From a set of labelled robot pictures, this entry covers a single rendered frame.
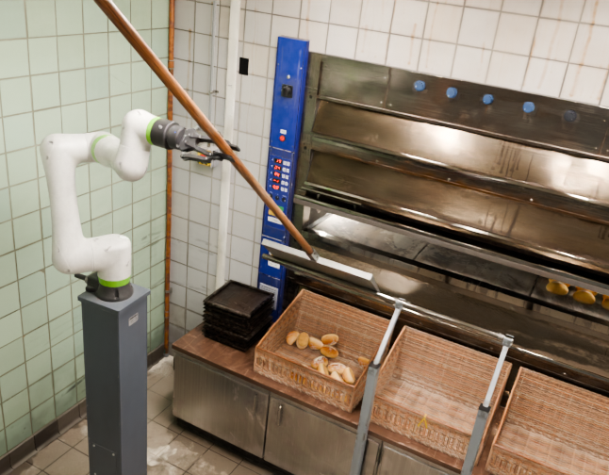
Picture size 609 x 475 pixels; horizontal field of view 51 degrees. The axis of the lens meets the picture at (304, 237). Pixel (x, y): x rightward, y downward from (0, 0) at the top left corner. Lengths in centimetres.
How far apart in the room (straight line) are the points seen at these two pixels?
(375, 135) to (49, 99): 148
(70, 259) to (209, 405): 135
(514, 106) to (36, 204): 216
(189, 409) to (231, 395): 34
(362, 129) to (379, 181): 26
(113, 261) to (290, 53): 133
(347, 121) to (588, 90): 107
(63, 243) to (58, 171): 27
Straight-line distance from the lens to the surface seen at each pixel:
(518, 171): 291
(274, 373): 322
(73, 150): 252
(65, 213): 251
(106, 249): 253
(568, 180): 289
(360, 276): 275
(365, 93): 307
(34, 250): 322
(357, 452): 308
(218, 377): 337
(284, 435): 333
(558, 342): 318
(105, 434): 303
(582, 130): 286
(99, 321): 268
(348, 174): 317
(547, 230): 297
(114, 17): 150
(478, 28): 287
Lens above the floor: 254
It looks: 24 degrees down
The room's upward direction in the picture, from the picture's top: 7 degrees clockwise
